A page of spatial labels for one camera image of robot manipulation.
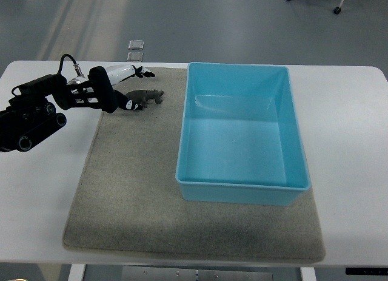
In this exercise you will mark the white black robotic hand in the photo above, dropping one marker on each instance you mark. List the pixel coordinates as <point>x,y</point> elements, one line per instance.
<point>116,74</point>

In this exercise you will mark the brown hippo toy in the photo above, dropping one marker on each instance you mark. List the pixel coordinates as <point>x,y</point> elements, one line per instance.
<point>141,97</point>

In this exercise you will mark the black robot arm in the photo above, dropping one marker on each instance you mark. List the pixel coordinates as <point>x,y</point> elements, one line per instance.
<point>31,116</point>

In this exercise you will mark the blue plastic box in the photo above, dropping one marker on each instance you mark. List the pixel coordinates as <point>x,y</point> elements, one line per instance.
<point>240,140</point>

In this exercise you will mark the lower floor outlet plate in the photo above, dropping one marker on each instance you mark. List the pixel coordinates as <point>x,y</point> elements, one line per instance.
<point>135,56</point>

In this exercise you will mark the floor outlet plate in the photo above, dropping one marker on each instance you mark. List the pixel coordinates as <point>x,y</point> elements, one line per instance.
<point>136,44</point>
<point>135,56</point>

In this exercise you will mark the upper floor outlet plate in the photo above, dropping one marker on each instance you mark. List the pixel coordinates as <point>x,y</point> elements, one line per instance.
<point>136,44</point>

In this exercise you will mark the grey felt mat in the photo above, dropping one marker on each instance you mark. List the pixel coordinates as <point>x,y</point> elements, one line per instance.
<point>128,202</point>

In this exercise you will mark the right caster wheel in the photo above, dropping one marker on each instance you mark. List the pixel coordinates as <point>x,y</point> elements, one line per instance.
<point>337,10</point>

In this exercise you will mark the black table control panel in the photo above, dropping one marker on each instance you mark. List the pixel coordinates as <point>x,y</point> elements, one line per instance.
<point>363,271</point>

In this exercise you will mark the metal table frame bracket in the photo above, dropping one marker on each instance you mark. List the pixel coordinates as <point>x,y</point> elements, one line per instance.
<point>152,273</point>

